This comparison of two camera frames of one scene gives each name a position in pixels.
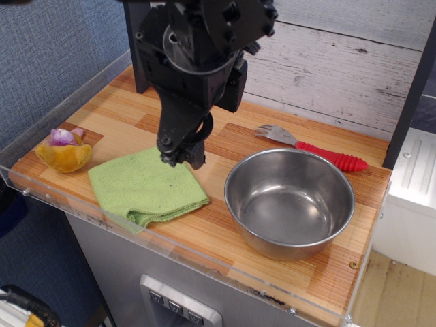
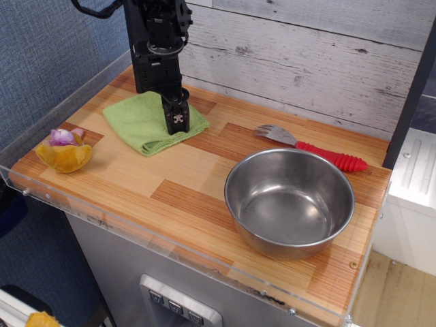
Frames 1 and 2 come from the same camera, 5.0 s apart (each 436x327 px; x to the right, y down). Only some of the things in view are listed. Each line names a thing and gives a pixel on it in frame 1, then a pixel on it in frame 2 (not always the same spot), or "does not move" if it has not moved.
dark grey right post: (424, 63) does not move
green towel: (144, 189) to (141, 116)
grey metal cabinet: (117, 259) does not move
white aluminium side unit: (405, 229) does not move
